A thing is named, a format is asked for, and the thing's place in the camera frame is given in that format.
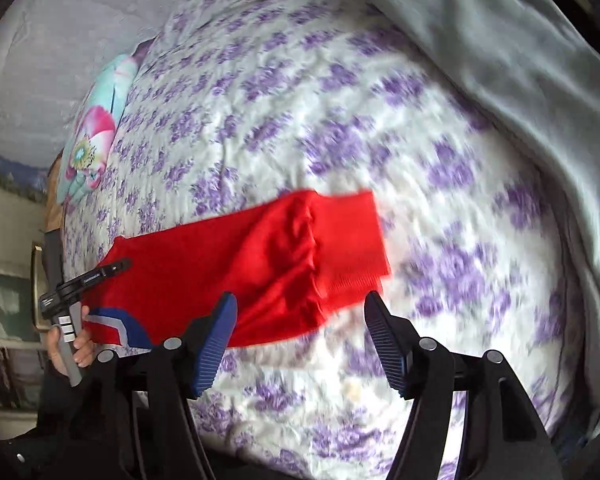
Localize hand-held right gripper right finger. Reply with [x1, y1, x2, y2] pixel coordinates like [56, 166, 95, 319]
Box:
[364, 290, 564, 480]

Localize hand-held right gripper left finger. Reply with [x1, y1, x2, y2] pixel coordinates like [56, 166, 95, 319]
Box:
[97, 291, 239, 480]

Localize grey blanket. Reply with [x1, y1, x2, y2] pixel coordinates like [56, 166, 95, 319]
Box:
[352, 0, 600, 441]

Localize person's left forearm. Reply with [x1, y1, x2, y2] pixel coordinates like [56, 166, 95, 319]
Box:
[0, 367, 131, 480]

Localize red pants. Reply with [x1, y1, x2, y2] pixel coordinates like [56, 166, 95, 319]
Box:
[81, 189, 392, 351]

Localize purple floral bed sheet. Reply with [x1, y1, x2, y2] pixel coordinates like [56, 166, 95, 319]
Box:
[60, 0, 588, 480]

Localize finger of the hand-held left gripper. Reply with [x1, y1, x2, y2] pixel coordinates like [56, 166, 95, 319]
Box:
[82, 258, 133, 287]

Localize teal floral pillow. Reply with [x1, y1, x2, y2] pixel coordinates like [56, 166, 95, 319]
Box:
[59, 52, 147, 207]

